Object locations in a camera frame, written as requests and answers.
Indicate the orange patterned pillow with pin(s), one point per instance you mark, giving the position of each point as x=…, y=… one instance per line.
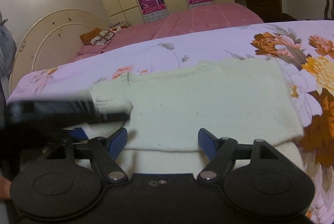
x=98, y=36

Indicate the grey curtain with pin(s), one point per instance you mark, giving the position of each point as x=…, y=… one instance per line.
x=8, y=49

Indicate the dark wooden chair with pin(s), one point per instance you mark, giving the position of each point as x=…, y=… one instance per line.
x=328, y=10

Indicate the pink checked bed cover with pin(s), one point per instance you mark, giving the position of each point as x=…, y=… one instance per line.
x=198, y=19

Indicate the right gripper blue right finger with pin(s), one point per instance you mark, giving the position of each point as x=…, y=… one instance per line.
x=211, y=145

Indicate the cream round headboard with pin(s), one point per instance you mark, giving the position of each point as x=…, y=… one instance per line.
x=51, y=42

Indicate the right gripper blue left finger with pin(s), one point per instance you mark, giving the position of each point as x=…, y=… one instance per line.
x=114, y=144

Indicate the lilac floral bedsheet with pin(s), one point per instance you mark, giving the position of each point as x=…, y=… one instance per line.
x=303, y=51

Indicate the cream knit sweater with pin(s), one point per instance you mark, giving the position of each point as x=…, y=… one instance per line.
x=244, y=100

